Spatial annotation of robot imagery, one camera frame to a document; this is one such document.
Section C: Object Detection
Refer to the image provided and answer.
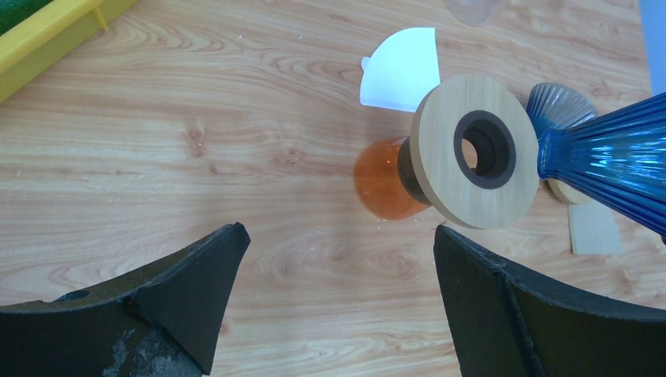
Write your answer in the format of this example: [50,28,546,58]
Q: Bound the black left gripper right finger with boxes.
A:
[434,226,665,376]

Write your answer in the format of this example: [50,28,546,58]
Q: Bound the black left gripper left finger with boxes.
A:
[1,222,251,376]

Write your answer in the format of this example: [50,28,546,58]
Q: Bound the blue glass dripper cone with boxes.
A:
[537,93,665,236]

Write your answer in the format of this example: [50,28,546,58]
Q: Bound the brown paper coffee filter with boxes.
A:
[568,200,623,255]

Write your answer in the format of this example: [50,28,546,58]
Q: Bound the white paper coffee filter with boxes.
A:
[359,27,441,112]

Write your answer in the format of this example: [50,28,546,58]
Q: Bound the orange glass carafe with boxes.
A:
[353,136,430,220]

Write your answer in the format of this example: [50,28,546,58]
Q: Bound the yellow plastic tray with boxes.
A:
[1,0,136,101]

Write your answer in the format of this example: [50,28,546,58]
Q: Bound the clear glass carafe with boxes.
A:
[445,0,509,26]

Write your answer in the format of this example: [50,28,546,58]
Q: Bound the green lime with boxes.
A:
[0,0,52,35]

